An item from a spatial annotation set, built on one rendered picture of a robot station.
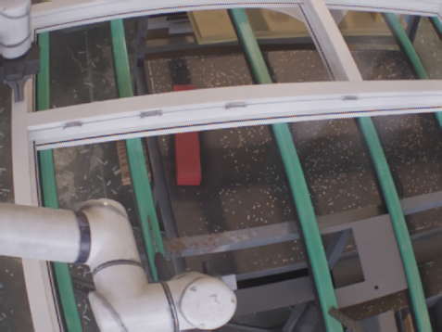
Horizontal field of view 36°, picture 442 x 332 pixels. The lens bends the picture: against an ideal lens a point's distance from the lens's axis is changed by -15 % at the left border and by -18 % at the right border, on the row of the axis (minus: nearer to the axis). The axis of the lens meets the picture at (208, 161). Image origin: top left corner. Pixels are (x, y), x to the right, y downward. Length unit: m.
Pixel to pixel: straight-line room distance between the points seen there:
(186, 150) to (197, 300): 0.97
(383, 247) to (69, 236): 0.83
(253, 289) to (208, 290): 0.82
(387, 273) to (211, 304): 0.67
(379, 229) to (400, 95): 0.40
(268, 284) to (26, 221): 0.96
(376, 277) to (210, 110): 0.56
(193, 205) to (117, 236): 0.84
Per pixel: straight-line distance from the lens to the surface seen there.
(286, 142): 1.79
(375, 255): 1.69
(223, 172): 2.05
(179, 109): 1.73
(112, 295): 1.12
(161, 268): 1.54
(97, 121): 1.72
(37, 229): 1.12
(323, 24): 2.00
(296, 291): 1.93
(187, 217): 1.97
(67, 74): 3.05
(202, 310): 1.10
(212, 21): 2.35
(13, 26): 1.52
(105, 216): 1.18
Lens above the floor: 2.27
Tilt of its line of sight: 54 degrees down
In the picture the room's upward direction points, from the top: 9 degrees clockwise
